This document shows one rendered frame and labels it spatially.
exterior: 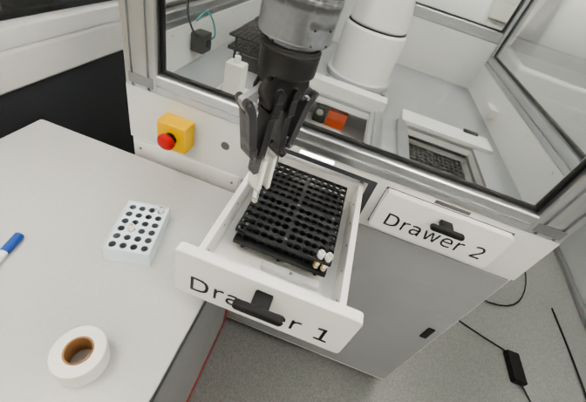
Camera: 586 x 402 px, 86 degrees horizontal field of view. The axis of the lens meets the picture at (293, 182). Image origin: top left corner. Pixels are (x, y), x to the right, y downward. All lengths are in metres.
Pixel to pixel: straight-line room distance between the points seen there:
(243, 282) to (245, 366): 0.94
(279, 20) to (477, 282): 0.79
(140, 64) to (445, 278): 0.89
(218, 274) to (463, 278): 0.65
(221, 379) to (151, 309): 0.79
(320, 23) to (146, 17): 0.46
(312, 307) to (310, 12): 0.37
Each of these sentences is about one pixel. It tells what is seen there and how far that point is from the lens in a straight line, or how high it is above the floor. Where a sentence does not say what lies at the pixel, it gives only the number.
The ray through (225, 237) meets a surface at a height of 0.84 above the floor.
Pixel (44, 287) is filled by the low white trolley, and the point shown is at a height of 0.76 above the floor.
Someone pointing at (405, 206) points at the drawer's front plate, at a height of 0.91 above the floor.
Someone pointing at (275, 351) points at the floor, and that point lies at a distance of 1.44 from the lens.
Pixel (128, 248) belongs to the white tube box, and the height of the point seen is 0.80.
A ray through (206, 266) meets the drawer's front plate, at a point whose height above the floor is 0.92.
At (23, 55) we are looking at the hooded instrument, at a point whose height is 0.88.
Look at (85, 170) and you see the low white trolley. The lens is 0.88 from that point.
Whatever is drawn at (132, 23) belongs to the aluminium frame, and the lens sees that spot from 0.77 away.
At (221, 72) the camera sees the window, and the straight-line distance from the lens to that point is 0.71.
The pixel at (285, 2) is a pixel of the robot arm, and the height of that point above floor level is 1.26.
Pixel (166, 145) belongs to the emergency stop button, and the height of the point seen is 0.88.
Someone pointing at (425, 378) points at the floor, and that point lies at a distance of 1.68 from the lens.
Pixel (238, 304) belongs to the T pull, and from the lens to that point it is 0.47.
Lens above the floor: 1.33
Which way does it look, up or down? 39 degrees down
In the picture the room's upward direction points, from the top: 18 degrees clockwise
